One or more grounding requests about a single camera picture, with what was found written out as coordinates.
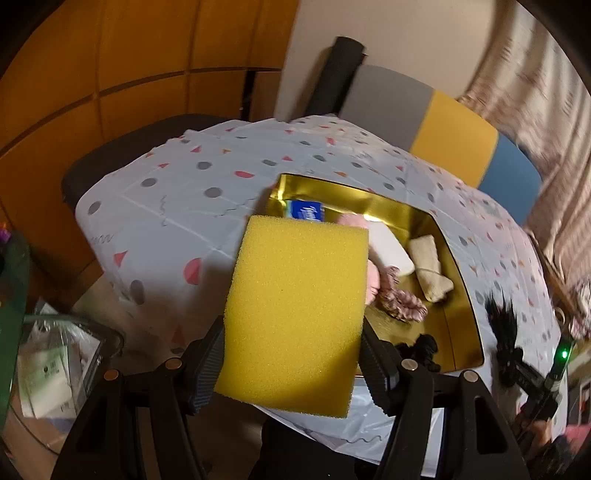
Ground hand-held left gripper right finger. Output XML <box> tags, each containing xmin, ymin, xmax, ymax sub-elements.
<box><xmin>360</xmin><ymin>325</ymin><xmax>525</xmax><ymax>480</ymax></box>

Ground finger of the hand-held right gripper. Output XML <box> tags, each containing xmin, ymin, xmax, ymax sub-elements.
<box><xmin>501</xmin><ymin>351</ymin><xmax>527</xmax><ymax>384</ymax></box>

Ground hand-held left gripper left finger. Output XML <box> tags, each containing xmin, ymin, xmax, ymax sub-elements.
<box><xmin>51</xmin><ymin>316</ymin><xmax>227</xmax><ymax>480</ymax></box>

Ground black troll doll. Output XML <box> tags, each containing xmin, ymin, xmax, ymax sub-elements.
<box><xmin>485</xmin><ymin>291</ymin><xmax>525</xmax><ymax>365</ymax></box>

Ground black hair tie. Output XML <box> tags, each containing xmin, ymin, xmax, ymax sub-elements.
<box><xmin>392</xmin><ymin>335</ymin><xmax>441</xmax><ymax>372</ymax></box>

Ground pink scrunchie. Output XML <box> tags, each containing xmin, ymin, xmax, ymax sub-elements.
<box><xmin>376</xmin><ymin>266</ymin><xmax>428</xmax><ymax>321</ymax></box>

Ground pink yarn ball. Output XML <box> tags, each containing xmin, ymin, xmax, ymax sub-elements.
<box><xmin>335</xmin><ymin>213</ymin><xmax>384</xmax><ymax>305</ymax></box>

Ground yellow sponge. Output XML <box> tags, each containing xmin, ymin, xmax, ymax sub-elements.
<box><xmin>213</xmin><ymin>215</ymin><xmax>370</xmax><ymax>420</ymax></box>

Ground beige towel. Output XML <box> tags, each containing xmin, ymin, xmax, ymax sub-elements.
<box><xmin>409</xmin><ymin>234</ymin><xmax>455</xmax><ymax>303</ymax></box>

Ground white foam block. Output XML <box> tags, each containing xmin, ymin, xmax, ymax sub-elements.
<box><xmin>368</xmin><ymin>222</ymin><xmax>415</xmax><ymax>277</ymax></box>

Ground gold tin box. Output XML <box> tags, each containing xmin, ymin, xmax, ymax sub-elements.
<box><xmin>265</xmin><ymin>173</ymin><xmax>485</xmax><ymax>377</ymax></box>

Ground blue tissue pack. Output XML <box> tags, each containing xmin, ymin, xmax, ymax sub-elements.
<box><xmin>284</xmin><ymin>199</ymin><xmax>326</xmax><ymax>223</ymax></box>

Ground floral cloth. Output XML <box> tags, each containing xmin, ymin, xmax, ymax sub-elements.
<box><xmin>566</xmin><ymin>281</ymin><xmax>591</xmax><ymax>337</ymax></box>

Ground white plastic bags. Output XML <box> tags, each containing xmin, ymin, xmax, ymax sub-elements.
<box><xmin>18</xmin><ymin>318</ymin><xmax>107</xmax><ymax>421</ymax></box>

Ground patterned white tablecloth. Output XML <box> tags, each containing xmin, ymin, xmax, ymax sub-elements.
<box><xmin>76</xmin><ymin>113</ymin><xmax>561</xmax><ymax>467</ymax></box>

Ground glass side table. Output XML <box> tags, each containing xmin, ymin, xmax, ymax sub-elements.
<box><xmin>0</xmin><ymin>231</ymin><xmax>125</xmax><ymax>416</ymax></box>

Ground black table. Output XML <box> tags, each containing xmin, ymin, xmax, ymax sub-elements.
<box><xmin>61</xmin><ymin>114</ymin><xmax>232</xmax><ymax>217</ymax></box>

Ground grey yellow blue chair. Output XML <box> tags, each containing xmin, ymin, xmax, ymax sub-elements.
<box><xmin>342</xmin><ymin>65</ymin><xmax>542</xmax><ymax>227</ymax></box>

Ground beige printed curtain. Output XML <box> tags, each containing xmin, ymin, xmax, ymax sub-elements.
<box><xmin>455</xmin><ymin>0</ymin><xmax>591</xmax><ymax>287</ymax></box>

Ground black rolled mat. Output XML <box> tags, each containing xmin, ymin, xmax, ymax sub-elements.
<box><xmin>305</xmin><ymin>37</ymin><xmax>368</xmax><ymax>116</ymax></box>

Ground wooden wardrobe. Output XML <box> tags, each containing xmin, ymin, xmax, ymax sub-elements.
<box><xmin>0</xmin><ymin>0</ymin><xmax>301</xmax><ymax>305</ymax></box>

